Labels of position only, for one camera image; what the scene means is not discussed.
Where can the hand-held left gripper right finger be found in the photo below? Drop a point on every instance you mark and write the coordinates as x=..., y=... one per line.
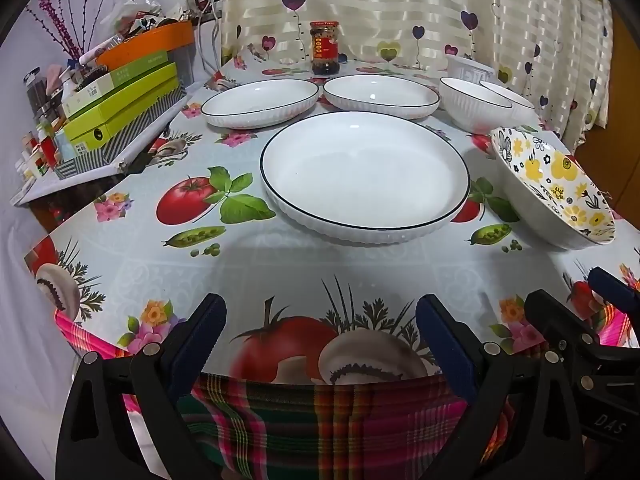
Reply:
x=445, y=345

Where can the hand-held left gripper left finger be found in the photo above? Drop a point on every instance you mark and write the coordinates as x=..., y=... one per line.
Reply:
x=200, y=330

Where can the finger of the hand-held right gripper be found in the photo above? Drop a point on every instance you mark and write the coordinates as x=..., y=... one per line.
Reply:
x=612, y=287
x=550, y=312

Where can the yellow floral bowl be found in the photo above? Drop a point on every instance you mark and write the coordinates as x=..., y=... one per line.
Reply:
x=555, y=175

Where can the large white ribbed plate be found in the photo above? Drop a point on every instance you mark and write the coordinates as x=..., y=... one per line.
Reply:
x=360, y=175

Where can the white ribbed bowl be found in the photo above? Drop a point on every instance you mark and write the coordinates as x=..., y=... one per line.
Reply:
x=521, y=105
x=470, y=102

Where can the vegetable print tablecloth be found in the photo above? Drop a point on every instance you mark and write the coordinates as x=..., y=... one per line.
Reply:
x=150, y=260

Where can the pink plaid cloth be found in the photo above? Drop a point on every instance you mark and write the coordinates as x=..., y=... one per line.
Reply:
x=300, y=425

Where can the wooden cabinet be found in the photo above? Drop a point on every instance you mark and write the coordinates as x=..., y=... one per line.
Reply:
x=625, y=110

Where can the striped cardboard box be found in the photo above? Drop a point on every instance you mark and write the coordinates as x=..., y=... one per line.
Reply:
x=125, y=149

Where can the white side shelf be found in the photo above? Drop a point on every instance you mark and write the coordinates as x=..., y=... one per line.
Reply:
x=60, y=185

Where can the lime green box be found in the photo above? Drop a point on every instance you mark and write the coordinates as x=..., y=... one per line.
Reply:
x=115, y=127
x=130, y=92

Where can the cluster of small bottles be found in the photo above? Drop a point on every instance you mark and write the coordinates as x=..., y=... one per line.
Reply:
x=40, y=150

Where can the white plastic tub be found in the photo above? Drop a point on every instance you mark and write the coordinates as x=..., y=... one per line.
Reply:
x=470, y=67

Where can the pale green flat box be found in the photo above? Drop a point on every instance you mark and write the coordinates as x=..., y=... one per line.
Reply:
x=130, y=70

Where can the orange plastic bin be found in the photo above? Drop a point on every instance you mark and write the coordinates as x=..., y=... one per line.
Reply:
x=150, y=45

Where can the red label sauce jar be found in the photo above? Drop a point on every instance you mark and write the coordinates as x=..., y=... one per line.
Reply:
x=325, y=50

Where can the pile of packets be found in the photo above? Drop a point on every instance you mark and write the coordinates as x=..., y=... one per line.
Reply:
x=145, y=12

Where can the pink decorative branches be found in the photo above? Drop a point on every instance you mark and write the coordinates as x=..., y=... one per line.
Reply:
x=60, y=30

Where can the cream heart print curtain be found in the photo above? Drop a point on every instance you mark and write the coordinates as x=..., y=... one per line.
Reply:
x=400, y=10

